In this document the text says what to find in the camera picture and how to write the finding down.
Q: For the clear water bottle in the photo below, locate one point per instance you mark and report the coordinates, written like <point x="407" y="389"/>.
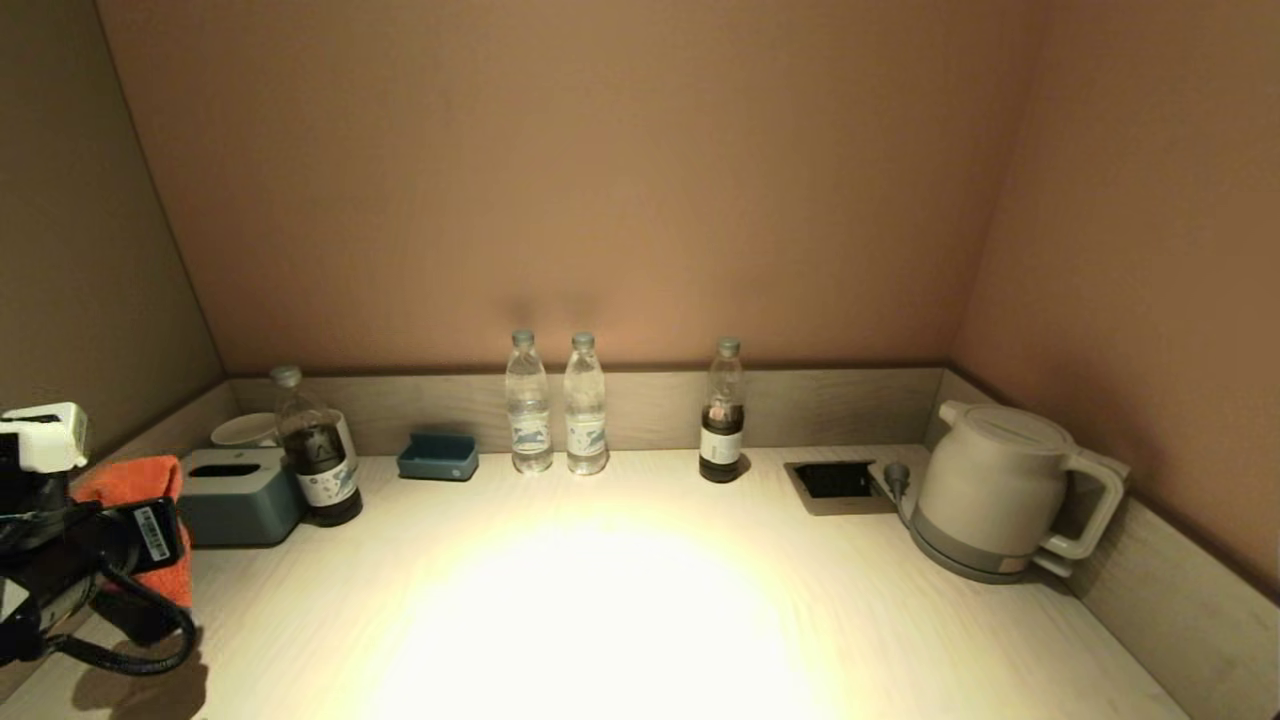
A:
<point x="529" y="418"/>
<point x="586" y="418"/>

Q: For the blue tissue box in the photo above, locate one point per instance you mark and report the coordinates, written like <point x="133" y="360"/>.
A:
<point x="245" y="500"/>

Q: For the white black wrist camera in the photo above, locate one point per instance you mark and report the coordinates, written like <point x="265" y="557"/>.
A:
<point x="40" y="445"/>

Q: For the white ceramic cup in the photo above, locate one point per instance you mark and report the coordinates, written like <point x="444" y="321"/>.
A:
<point x="245" y="430"/>

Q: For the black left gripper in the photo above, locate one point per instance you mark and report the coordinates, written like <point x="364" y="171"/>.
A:
<point x="70" y="560"/>

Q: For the grey kettle base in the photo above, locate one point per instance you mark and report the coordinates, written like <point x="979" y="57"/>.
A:
<point x="950" y="560"/>

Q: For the small blue tray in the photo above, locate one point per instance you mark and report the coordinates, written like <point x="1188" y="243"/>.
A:
<point x="438" y="460"/>

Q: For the grey power plug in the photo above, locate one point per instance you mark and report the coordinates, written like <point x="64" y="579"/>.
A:
<point x="897" y="477"/>

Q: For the orange microfibre cloth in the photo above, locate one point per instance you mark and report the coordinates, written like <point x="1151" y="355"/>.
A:
<point x="130" y="480"/>

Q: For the large dark drink bottle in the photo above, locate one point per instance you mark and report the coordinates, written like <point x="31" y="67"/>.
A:
<point x="320" y="463"/>

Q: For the white electric kettle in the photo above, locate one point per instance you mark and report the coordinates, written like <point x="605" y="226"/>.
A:
<point x="990" y="480"/>

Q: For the small dark drink bottle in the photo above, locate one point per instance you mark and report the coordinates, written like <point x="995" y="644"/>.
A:
<point x="722" y="438"/>

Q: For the recessed black socket box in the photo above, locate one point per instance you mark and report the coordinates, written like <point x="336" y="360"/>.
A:
<point x="838" y="482"/>

